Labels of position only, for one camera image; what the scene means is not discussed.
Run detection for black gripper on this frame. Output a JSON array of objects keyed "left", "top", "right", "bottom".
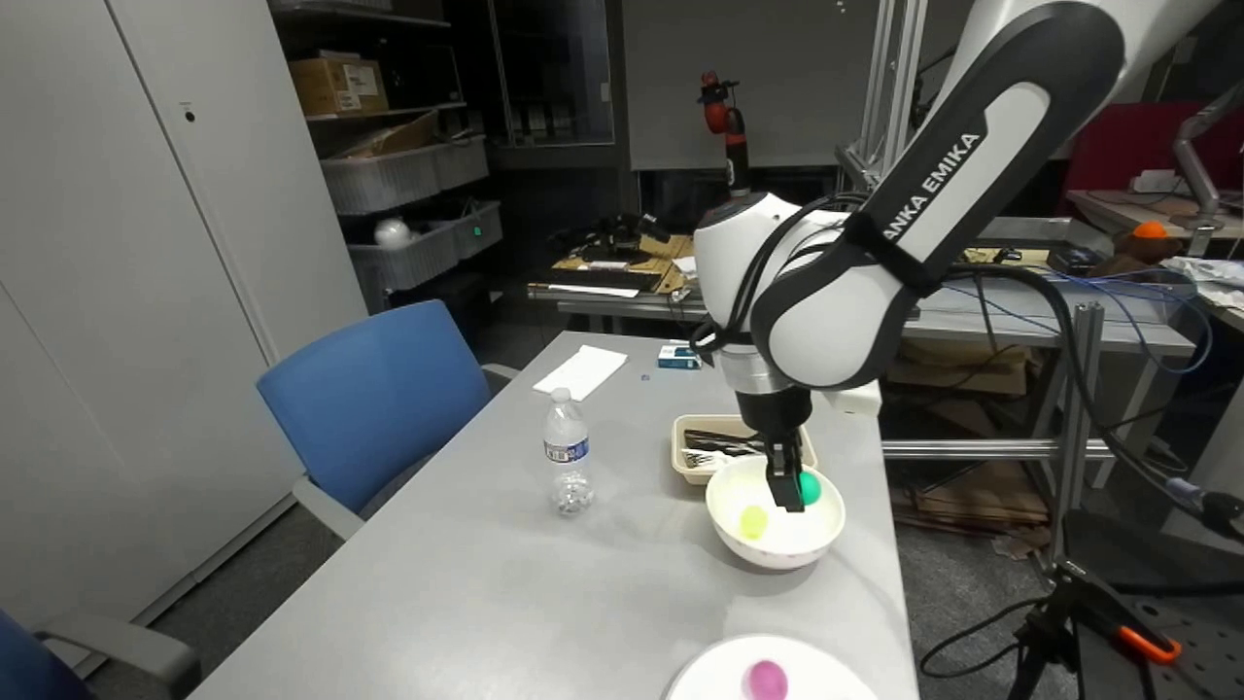
[{"left": 740, "top": 390, "right": 813, "bottom": 511}]

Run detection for green ball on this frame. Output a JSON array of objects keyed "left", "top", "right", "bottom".
[{"left": 801, "top": 469, "right": 826, "bottom": 504}]

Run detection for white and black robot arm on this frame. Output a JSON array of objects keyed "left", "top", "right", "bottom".
[{"left": 691, "top": 0, "right": 1151, "bottom": 511}]

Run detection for yellow ball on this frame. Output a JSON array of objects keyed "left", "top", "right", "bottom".
[{"left": 740, "top": 504, "right": 770, "bottom": 541}]

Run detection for white paper plate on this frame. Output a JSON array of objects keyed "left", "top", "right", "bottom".
[{"left": 660, "top": 633, "right": 879, "bottom": 700}]

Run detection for pink ball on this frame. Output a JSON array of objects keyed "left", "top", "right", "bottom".
[{"left": 747, "top": 662, "right": 790, "bottom": 700}]

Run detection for white bowl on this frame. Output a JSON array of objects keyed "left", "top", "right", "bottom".
[{"left": 703, "top": 458, "right": 849, "bottom": 572}]

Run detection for beige cutlery tray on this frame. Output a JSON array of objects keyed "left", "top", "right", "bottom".
[{"left": 670, "top": 410, "right": 764, "bottom": 485}]

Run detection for black plastic forks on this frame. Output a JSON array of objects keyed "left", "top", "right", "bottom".
[{"left": 686, "top": 426, "right": 768, "bottom": 456}]

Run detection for small blue box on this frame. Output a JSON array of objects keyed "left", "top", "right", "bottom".
[{"left": 657, "top": 344, "right": 701, "bottom": 369}]

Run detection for clear plastic water bottle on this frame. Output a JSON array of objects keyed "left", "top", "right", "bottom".
[{"left": 540, "top": 390, "right": 597, "bottom": 511}]

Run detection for white paper sheet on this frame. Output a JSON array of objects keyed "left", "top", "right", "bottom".
[{"left": 538, "top": 344, "right": 626, "bottom": 400}]

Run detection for black tripod with orange clamp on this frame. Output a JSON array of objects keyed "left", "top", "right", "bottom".
[{"left": 919, "top": 559, "right": 1182, "bottom": 700}]

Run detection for cluttered back workbench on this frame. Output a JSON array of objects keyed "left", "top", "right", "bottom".
[{"left": 530, "top": 218, "right": 1199, "bottom": 358}]

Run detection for blue office chair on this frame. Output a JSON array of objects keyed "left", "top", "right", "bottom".
[{"left": 256, "top": 299, "right": 517, "bottom": 541}]

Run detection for grey plastic shelf bins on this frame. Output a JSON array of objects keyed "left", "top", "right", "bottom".
[{"left": 323, "top": 135, "right": 502, "bottom": 305}]

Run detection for cardboard box on shelf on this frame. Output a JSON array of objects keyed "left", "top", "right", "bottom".
[{"left": 292, "top": 54, "right": 388, "bottom": 115}]

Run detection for grey storage cabinet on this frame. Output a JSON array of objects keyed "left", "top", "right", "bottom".
[{"left": 0, "top": 0, "right": 367, "bottom": 622}]

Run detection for blue chair at corner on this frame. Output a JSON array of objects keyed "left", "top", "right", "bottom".
[{"left": 0, "top": 605, "right": 206, "bottom": 700}]

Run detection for aluminium frame stand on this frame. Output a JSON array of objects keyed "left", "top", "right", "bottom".
[{"left": 884, "top": 304, "right": 1116, "bottom": 559}]

